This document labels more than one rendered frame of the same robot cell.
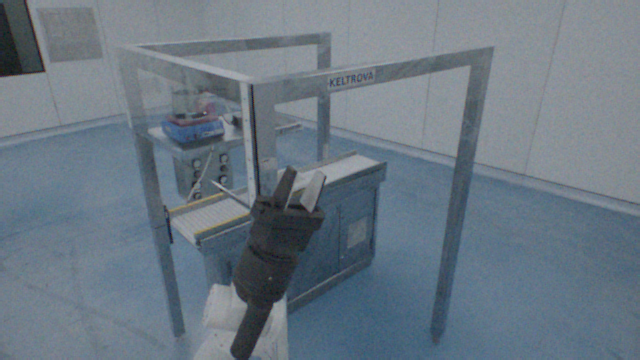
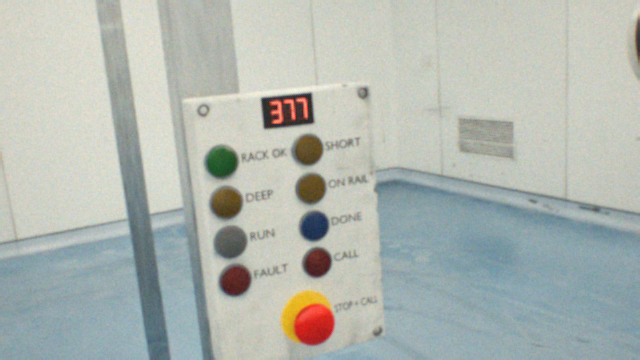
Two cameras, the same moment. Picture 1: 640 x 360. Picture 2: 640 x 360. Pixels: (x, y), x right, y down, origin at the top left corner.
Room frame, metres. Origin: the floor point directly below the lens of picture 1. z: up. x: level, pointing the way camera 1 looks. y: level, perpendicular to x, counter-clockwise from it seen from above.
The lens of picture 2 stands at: (0.69, 0.66, 1.10)
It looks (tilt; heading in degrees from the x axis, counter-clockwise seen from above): 12 degrees down; 290
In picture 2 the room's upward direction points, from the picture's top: 5 degrees counter-clockwise
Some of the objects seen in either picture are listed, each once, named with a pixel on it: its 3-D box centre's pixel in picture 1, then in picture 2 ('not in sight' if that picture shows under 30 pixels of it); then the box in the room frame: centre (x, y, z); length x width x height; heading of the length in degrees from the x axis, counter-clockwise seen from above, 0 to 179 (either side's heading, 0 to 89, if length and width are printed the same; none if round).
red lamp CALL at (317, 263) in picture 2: not in sight; (317, 263); (0.87, 0.17, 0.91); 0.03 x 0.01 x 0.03; 41
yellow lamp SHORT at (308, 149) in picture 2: not in sight; (308, 149); (0.87, 0.17, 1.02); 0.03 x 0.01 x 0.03; 41
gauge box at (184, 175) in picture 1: (204, 171); not in sight; (1.58, 0.49, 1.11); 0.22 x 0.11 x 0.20; 131
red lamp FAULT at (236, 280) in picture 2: not in sight; (235, 280); (0.93, 0.23, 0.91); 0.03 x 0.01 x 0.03; 41
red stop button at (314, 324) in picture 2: not in sight; (309, 319); (0.88, 0.19, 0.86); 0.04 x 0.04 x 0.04; 41
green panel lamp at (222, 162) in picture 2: not in sight; (222, 162); (0.93, 0.23, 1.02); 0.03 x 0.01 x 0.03; 41
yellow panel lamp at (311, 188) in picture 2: not in sight; (311, 188); (0.87, 0.17, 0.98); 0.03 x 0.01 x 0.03; 41
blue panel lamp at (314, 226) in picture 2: not in sight; (314, 226); (0.87, 0.17, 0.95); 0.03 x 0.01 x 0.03; 41
